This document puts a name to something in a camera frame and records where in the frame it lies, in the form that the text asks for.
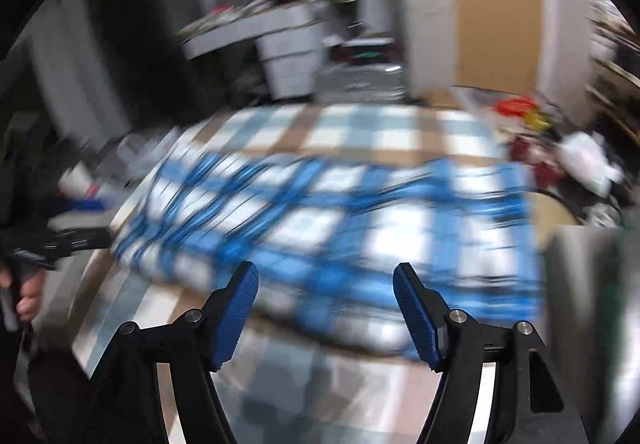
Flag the blue white plaid shirt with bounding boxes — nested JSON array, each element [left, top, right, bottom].
[[114, 149, 544, 356]]

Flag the person's left hand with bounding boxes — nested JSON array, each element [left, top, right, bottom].
[[15, 268, 46, 323]]

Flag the checkered bed sheet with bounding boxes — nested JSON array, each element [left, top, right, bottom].
[[73, 104, 509, 443]]

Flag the grey pillow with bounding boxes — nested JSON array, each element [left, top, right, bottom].
[[544, 226, 639, 443]]

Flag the black wardrobe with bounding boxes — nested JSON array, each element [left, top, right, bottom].
[[88, 0, 226, 131]]

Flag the white plastic bag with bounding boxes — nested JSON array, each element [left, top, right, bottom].
[[556, 132, 624, 199]]

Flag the red plastic bag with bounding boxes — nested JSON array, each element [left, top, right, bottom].
[[492, 96, 538, 119]]

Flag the black box on suitcase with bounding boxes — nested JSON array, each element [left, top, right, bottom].
[[329, 36, 400, 66]]

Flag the wooden door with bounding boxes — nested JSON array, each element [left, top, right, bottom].
[[458, 0, 541, 95]]

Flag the white drawer desk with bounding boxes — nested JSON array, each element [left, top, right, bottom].
[[182, 3, 326, 100]]

